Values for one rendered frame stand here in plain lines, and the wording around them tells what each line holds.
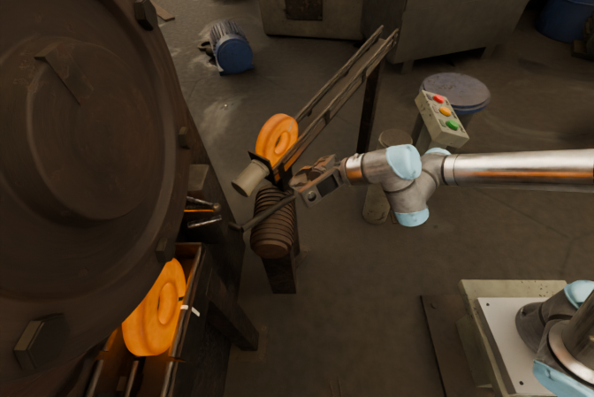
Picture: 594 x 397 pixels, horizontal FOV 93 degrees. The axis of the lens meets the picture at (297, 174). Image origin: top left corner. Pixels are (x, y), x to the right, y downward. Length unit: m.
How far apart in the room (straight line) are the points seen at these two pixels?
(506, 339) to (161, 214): 0.95
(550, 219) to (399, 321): 0.93
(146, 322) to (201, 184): 0.26
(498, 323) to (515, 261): 0.59
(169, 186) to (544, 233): 1.67
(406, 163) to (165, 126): 0.45
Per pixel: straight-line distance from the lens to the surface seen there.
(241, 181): 0.73
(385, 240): 1.43
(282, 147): 0.82
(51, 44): 0.21
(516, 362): 1.04
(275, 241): 0.82
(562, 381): 0.83
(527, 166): 0.68
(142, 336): 0.53
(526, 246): 1.68
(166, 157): 0.32
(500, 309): 1.08
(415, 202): 0.67
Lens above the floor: 1.24
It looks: 49 degrees down
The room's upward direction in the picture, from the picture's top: 5 degrees counter-clockwise
